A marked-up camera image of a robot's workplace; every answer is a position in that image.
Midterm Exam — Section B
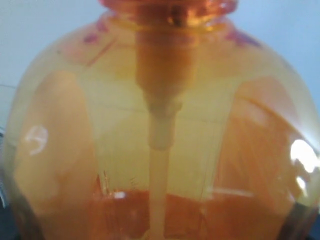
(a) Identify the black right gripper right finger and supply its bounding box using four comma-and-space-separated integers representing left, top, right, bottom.
304, 214, 320, 240

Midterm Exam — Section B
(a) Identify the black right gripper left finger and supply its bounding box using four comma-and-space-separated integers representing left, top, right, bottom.
0, 184, 21, 240

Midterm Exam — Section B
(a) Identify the orange pump soap bottle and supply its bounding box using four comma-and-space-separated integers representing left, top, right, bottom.
3, 0, 320, 240

